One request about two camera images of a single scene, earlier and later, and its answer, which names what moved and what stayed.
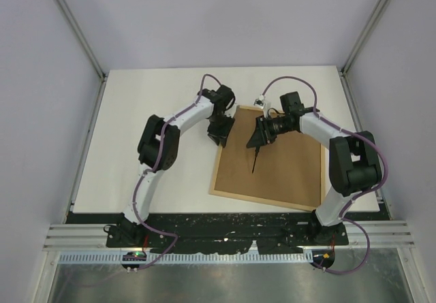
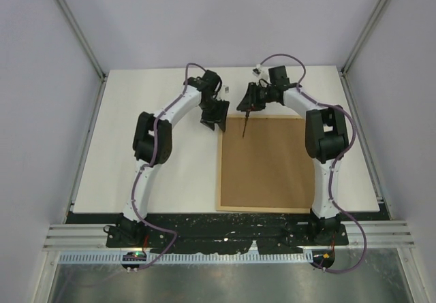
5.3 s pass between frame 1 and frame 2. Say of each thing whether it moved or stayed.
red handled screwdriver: moved
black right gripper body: moved
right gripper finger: moved
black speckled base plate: stayed
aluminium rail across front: stayed
